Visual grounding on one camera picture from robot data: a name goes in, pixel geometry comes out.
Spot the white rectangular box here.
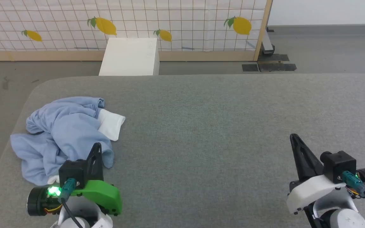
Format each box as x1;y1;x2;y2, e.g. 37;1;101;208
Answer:
99;38;160;76

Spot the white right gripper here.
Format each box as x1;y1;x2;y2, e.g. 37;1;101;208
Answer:
286;134;350;216

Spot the grey metal partition foot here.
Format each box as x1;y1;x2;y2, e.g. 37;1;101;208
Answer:
260;28;276;57

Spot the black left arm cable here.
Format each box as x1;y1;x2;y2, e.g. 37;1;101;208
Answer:
60;178;84;228

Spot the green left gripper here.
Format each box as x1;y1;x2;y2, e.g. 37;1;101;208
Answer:
70;142;123;218

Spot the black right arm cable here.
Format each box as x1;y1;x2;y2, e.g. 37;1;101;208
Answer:
342;171;365;213

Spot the long black floor mat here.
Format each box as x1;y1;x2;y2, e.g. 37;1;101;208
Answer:
258;63;297;72

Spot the grey fabric sofa seat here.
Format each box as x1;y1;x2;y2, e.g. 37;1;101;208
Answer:
0;73;365;228

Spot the black floor mat under foot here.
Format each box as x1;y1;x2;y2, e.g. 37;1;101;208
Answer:
259;54;290;62

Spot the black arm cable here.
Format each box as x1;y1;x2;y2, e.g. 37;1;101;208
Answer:
342;171;365;213
60;178;84;228

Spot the light blue and white shirt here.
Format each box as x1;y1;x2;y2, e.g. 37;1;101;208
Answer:
10;97;126;186

